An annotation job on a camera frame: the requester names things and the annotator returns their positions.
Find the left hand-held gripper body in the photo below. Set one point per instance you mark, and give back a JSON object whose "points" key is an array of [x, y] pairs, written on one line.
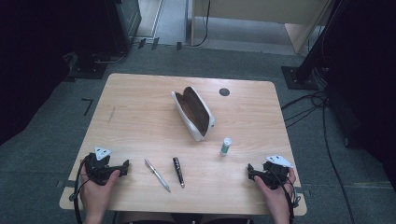
{"points": [[99, 170]]}

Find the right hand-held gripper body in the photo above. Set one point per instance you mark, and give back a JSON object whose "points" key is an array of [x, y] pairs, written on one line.
{"points": [[274, 174]]}

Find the green and white glue stick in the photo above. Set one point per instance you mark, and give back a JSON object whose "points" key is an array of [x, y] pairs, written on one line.
{"points": [[226, 146]]}

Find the black pen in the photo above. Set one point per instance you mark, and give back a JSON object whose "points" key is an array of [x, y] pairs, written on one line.
{"points": [[178, 171]]}

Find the white pencil case brown lining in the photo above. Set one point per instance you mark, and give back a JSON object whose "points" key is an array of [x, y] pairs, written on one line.
{"points": [[194, 113]]}

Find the person's right hand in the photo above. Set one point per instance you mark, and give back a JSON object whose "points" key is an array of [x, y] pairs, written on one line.
{"points": [[275, 199]]}

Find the person's left hand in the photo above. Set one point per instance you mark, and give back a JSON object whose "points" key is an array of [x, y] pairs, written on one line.
{"points": [[97, 196]]}

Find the silver pen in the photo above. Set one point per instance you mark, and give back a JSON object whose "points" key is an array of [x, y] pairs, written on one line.
{"points": [[157, 175]]}

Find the grey tape strip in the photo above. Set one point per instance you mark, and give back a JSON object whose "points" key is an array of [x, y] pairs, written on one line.
{"points": [[306, 193], [63, 184]]}

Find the grey round table grommet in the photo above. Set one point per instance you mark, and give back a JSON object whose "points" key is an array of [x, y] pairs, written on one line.
{"points": [[224, 92]]}

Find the black metal stand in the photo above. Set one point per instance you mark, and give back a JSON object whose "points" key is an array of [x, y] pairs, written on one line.
{"points": [[306, 73]]}

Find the black floor tape strip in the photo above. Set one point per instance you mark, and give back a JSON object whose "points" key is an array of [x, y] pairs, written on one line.
{"points": [[155, 43], [142, 43], [179, 46]]}

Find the dark curtain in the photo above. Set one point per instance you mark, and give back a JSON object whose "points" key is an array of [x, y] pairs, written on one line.
{"points": [[370, 77], [28, 62]]}

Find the black cabinet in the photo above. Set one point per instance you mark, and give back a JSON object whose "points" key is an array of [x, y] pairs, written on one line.
{"points": [[109, 28]]}

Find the light wooden desk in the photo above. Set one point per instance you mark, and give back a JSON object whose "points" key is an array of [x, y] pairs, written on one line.
{"points": [[261, 12]]}

